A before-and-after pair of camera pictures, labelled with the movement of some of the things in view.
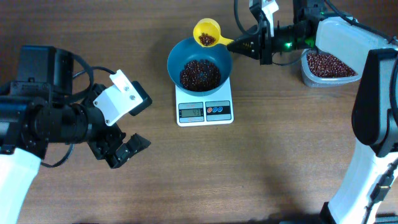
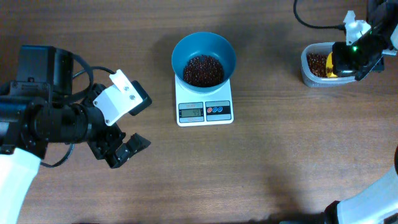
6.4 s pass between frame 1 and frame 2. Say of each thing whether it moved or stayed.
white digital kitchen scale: stayed
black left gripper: stayed
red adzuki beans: stayed
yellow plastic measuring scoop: moved
